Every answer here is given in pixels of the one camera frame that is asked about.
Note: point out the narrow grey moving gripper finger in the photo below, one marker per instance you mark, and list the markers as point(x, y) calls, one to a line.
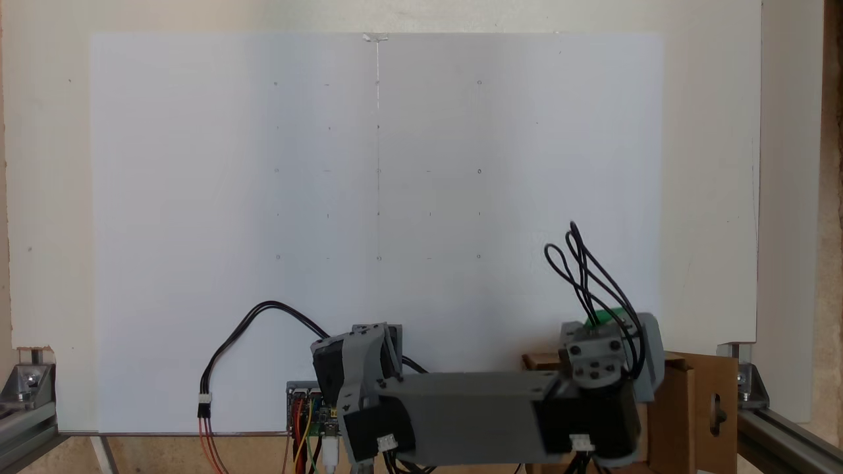
point(573, 332)

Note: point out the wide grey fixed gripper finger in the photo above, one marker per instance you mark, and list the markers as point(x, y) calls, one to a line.
point(653, 362)

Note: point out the green dice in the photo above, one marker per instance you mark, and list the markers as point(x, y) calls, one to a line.
point(609, 316)

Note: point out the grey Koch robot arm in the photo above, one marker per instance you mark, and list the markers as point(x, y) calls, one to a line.
point(461, 408)

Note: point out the brown cardboard box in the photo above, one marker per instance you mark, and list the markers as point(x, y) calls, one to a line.
point(691, 421)

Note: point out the white paper sheet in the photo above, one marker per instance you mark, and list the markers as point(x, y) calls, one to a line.
point(197, 197)

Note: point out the metal corner bracket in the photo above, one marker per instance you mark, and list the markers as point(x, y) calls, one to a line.
point(26, 378)
point(747, 382)

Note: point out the aluminium frame post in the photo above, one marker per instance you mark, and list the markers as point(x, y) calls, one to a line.
point(23, 434)
point(784, 441)

